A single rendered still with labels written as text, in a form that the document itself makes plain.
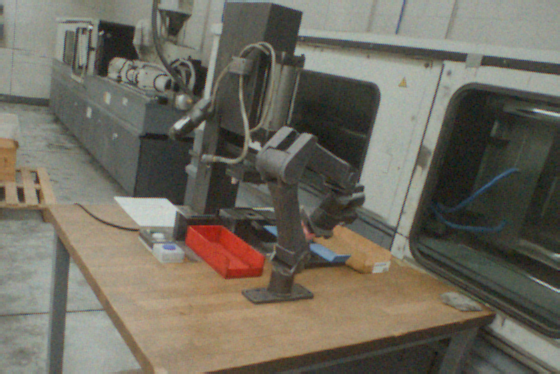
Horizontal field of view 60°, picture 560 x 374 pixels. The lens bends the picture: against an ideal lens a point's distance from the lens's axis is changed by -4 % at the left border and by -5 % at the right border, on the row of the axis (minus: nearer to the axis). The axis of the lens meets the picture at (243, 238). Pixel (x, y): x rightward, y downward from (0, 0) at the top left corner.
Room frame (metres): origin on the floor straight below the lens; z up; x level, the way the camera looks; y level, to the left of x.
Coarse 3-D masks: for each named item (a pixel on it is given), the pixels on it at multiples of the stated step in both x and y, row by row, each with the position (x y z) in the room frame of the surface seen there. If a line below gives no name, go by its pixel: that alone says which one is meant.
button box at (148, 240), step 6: (78, 204) 1.61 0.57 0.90; (102, 222) 1.49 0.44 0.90; (108, 222) 1.48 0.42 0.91; (120, 228) 1.47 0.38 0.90; (126, 228) 1.46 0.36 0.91; (132, 228) 1.47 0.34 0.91; (144, 234) 1.39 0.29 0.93; (150, 234) 1.39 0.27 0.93; (162, 234) 1.41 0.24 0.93; (144, 240) 1.38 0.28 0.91; (150, 240) 1.35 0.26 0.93; (156, 240) 1.36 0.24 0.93; (162, 240) 1.37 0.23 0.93; (168, 240) 1.38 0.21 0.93; (150, 246) 1.34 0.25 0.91
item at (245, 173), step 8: (224, 144) 1.77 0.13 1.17; (232, 144) 1.74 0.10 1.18; (240, 144) 1.81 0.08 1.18; (232, 152) 1.73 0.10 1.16; (240, 152) 1.69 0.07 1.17; (248, 152) 1.65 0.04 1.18; (256, 152) 1.71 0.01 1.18; (248, 160) 1.64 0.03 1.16; (232, 168) 1.59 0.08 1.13; (240, 168) 1.57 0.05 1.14; (248, 168) 1.59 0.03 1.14; (232, 176) 1.58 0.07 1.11; (240, 176) 1.55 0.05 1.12; (248, 176) 1.55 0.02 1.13; (256, 176) 1.57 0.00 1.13; (256, 184) 1.62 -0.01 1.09; (264, 184) 1.63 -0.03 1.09
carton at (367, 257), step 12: (336, 228) 1.76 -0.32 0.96; (324, 240) 1.67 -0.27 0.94; (336, 240) 1.62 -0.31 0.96; (348, 240) 1.73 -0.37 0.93; (360, 240) 1.69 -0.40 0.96; (336, 252) 1.61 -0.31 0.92; (348, 252) 1.57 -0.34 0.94; (360, 252) 1.53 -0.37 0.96; (372, 252) 1.63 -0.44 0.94; (384, 252) 1.59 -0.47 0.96; (348, 264) 1.56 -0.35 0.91; (360, 264) 1.52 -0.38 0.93; (372, 264) 1.53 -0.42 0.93; (384, 264) 1.56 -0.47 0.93
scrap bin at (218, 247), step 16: (192, 240) 1.42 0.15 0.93; (208, 240) 1.49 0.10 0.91; (224, 240) 1.49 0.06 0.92; (240, 240) 1.42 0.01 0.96; (208, 256) 1.34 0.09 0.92; (224, 256) 1.27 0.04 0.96; (240, 256) 1.41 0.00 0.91; (256, 256) 1.35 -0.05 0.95; (224, 272) 1.26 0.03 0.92; (240, 272) 1.28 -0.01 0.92; (256, 272) 1.31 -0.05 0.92
